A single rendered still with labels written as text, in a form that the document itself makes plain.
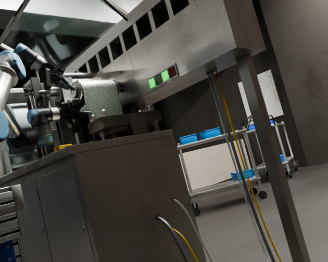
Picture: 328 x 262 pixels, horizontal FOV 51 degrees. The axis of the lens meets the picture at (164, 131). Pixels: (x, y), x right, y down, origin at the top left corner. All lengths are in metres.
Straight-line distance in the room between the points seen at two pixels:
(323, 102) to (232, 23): 5.23
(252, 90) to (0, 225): 1.24
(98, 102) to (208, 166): 4.94
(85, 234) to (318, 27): 5.92
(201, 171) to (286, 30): 3.12
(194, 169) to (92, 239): 4.99
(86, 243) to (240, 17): 1.27
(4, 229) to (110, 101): 1.05
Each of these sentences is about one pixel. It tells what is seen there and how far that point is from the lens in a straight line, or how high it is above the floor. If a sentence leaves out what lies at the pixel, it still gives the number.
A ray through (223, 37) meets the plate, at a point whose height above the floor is 1.21.
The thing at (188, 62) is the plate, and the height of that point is 1.19.
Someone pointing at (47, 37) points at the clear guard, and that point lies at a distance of 2.69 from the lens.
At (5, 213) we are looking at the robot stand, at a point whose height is 0.68.
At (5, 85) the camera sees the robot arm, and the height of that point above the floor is 1.17.
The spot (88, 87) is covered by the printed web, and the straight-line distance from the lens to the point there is 2.04.
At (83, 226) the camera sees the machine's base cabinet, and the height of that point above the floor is 0.53.
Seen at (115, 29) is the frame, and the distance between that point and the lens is 2.30.
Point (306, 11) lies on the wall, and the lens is 7.01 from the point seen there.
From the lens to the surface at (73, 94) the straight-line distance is 2.04.
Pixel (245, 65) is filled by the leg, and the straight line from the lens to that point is 1.77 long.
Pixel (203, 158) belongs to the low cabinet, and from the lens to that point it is 6.71.
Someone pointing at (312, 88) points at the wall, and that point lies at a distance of 6.85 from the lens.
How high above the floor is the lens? 0.71
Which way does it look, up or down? 5 degrees up
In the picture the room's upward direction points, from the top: 14 degrees counter-clockwise
